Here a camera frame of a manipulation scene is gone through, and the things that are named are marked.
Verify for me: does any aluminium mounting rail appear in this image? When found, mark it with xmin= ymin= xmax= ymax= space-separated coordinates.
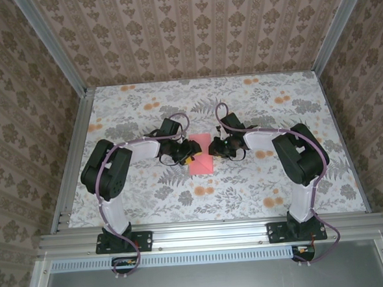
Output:
xmin=36 ymin=212 xmax=383 ymax=260

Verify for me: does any slotted grey cable duct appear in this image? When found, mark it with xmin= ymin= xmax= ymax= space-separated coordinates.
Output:
xmin=51 ymin=244 xmax=299 ymax=274

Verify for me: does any grey metal panel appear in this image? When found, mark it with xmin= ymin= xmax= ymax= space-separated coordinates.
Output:
xmin=21 ymin=238 xmax=383 ymax=287

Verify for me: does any black looped gripper cable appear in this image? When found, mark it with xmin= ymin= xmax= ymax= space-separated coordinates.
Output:
xmin=158 ymin=152 xmax=181 ymax=168
xmin=227 ymin=148 xmax=248 ymax=164

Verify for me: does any black controller board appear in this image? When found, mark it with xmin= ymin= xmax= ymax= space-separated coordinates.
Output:
xmin=111 ymin=255 xmax=139 ymax=275
xmin=291 ymin=243 xmax=317 ymax=264

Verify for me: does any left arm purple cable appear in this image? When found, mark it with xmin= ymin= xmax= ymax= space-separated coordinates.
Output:
xmin=91 ymin=112 xmax=201 ymax=282

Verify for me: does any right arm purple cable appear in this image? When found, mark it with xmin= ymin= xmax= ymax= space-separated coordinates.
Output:
xmin=214 ymin=95 xmax=345 ymax=273

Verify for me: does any aluminium frame post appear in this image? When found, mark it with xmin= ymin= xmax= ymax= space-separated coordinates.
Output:
xmin=306 ymin=0 xmax=375 ymax=75
xmin=13 ymin=0 xmax=90 ymax=99

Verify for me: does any pink square paper sheet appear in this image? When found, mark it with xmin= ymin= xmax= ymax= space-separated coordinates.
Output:
xmin=186 ymin=132 xmax=216 ymax=176

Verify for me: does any floral patterned table cover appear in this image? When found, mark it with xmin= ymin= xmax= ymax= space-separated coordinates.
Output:
xmin=59 ymin=68 xmax=368 ymax=231

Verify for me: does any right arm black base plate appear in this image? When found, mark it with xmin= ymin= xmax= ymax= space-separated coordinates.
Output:
xmin=267 ymin=219 xmax=328 ymax=245

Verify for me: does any aluminium side rail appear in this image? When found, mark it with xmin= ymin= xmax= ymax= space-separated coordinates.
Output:
xmin=42 ymin=87 xmax=103 ymax=234

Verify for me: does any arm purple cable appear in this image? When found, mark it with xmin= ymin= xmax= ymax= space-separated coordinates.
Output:
xmin=91 ymin=112 xmax=201 ymax=282
xmin=214 ymin=95 xmax=345 ymax=273

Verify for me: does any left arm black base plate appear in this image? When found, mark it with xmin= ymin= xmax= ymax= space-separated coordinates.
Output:
xmin=94 ymin=229 xmax=154 ymax=255

